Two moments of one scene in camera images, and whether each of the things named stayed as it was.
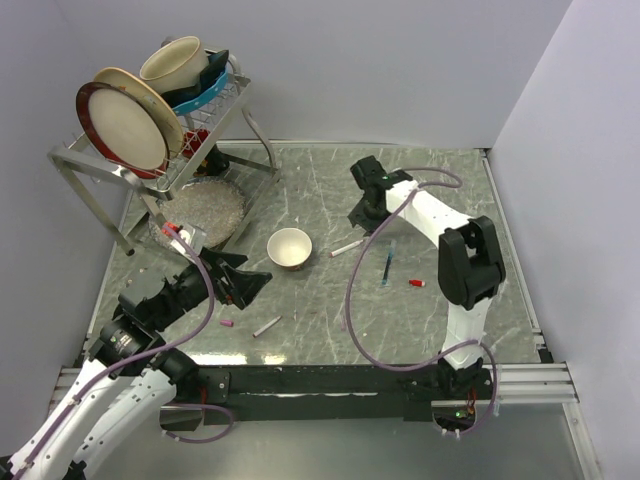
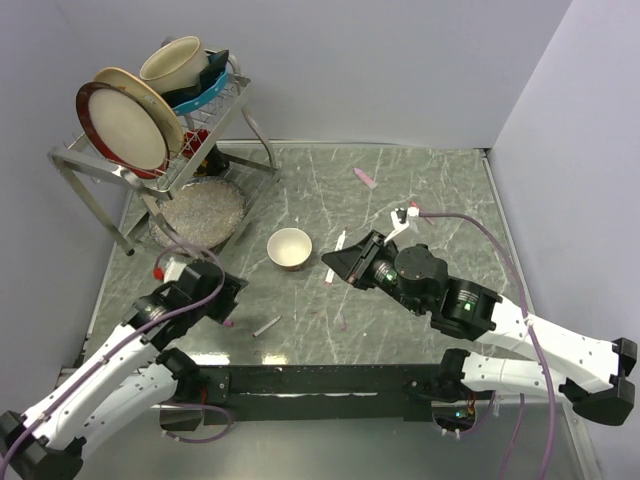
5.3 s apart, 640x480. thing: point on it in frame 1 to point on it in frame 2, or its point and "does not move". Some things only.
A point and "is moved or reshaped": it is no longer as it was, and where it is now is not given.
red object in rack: [193, 139] does not move
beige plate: [126, 78] does not move
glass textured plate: [214, 207] does not move
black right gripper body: [368, 219] to [383, 253]
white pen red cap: [266, 326] does not move
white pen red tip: [340, 250] is moved or reshaped
